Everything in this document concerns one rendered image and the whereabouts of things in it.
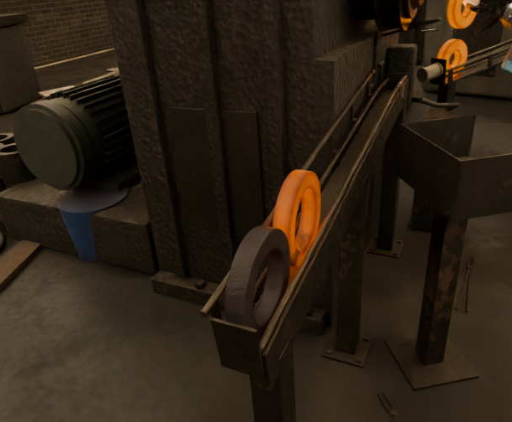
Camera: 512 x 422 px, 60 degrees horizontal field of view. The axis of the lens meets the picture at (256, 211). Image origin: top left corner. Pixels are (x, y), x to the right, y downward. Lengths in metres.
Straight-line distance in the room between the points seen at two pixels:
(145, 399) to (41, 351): 0.46
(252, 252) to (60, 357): 1.13
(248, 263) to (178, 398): 0.84
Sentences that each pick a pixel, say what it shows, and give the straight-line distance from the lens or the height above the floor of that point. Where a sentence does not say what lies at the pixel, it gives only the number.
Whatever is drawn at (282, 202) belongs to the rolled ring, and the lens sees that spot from 0.76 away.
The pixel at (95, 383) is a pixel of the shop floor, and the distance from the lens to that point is 1.54.
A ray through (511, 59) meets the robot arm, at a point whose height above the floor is 0.74.
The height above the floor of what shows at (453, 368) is 0.01.
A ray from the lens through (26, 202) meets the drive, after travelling 2.25.
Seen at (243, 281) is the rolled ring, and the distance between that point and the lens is 0.63.
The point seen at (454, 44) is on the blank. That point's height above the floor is 0.76.
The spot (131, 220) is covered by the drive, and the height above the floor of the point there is 0.25.
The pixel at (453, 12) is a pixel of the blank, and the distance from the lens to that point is 2.01.
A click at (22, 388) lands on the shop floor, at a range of 1.64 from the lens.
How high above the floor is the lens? 1.07
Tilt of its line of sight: 28 degrees down
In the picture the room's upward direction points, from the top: 4 degrees counter-clockwise
